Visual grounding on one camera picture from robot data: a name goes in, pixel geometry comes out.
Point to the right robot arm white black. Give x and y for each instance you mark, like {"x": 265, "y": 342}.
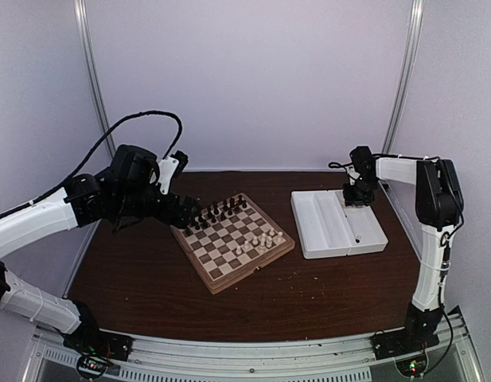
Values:
{"x": 439, "y": 208}

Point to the left controller board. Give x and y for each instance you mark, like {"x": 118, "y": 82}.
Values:
{"x": 91, "y": 367}

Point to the left aluminium frame post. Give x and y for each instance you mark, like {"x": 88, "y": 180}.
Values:
{"x": 82, "y": 22}

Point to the right aluminium frame post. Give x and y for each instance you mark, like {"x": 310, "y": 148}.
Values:
{"x": 409, "y": 57}

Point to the white chess piece on board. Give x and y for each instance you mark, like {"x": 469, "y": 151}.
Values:
{"x": 263, "y": 239}

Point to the row of dark chess pieces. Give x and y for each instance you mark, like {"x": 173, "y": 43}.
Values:
{"x": 217, "y": 213}

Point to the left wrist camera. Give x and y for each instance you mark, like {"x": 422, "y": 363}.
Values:
{"x": 169, "y": 168}

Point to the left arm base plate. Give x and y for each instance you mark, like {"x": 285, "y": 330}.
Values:
{"x": 97, "y": 343}

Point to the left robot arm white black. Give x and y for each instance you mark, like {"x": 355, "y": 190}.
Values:
{"x": 135, "y": 185}

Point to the aluminium frame post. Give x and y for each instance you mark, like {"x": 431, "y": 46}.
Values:
{"x": 82, "y": 22}
{"x": 409, "y": 57}

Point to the wooden chess board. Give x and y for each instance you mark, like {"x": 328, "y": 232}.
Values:
{"x": 213, "y": 252}

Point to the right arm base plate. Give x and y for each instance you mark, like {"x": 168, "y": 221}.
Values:
{"x": 395, "y": 344}

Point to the right controller board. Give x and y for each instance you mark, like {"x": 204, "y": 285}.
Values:
{"x": 411, "y": 367}

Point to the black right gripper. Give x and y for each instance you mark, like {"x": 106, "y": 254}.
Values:
{"x": 351, "y": 199}

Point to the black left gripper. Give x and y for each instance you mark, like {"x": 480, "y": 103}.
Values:
{"x": 182, "y": 218}

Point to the white plastic tray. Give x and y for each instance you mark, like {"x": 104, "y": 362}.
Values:
{"x": 327, "y": 228}

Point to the controller board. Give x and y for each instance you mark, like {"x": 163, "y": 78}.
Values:
{"x": 411, "y": 367}
{"x": 91, "y": 367}

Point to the front aluminium rail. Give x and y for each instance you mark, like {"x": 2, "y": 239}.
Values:
{"x": 350, "y": 358}

